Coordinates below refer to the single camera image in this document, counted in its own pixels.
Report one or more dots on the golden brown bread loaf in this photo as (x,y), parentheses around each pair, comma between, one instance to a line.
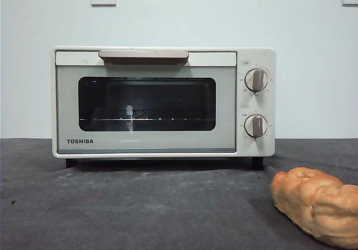
(316,202)

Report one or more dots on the round white oven knob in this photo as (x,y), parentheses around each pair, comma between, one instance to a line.
(255,126)
(256,80)

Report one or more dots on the white Toshiba toaster oven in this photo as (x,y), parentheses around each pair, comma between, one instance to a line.
(257,57)

